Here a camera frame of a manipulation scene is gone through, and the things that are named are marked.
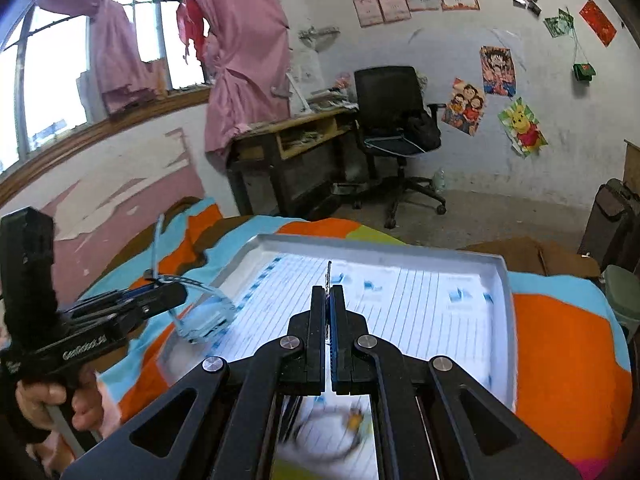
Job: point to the wooden cabinet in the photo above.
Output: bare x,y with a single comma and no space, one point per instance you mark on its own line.
634,170

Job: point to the light blue glasses frame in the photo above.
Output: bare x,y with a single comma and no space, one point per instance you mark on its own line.
200,327

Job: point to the pile of desk papers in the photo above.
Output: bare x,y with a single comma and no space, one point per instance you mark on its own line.
325,100

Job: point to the yellow bear poster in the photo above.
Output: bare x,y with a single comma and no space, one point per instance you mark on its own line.
522,127

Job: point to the small green hanging bag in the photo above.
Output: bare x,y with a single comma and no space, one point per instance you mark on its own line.
584,71

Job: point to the grey metal tray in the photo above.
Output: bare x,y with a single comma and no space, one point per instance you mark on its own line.
425,320

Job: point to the family cartoon poster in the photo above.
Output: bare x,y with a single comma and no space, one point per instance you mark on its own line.
465,107

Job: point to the red diamond paper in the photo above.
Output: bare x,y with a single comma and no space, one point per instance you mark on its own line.
597,20

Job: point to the person's left hand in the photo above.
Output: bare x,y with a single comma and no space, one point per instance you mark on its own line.
35,405

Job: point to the anime cartoon poster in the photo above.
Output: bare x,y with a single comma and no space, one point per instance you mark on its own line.
497,72

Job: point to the knotted pink curtain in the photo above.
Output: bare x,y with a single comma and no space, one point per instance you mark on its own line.
115,45

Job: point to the white desk lamp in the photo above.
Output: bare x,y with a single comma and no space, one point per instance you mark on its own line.
281,91

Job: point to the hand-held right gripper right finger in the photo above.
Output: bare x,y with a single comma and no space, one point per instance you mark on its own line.
340,340

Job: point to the pale green bin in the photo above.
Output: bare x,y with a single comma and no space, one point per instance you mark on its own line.
622,295

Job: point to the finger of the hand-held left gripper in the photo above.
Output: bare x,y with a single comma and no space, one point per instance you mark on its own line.
115,296
165,296

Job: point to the green wall photos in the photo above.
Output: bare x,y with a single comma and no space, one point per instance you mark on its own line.
560,22

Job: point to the clear plastic bottle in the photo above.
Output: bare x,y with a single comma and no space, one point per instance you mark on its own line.
439,180

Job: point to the red hanging cloth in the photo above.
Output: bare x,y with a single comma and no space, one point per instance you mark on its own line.
189,20

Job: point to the barred window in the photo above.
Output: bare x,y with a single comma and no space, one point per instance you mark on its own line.
55,75

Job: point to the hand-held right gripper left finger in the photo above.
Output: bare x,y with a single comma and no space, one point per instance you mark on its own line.
320,340

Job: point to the black bag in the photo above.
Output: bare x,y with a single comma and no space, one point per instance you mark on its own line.
425,130

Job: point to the brown cardboard sheet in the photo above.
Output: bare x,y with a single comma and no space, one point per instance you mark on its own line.
530,255

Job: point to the colourful patchwork blanket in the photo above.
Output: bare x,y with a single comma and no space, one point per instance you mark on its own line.
560,350

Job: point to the wooden desk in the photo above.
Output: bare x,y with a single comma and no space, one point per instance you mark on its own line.
295,170

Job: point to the dark brown suitcase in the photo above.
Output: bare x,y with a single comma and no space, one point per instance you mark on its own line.
605,225

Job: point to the black office chair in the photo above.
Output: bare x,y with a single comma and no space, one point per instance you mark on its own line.
385,95

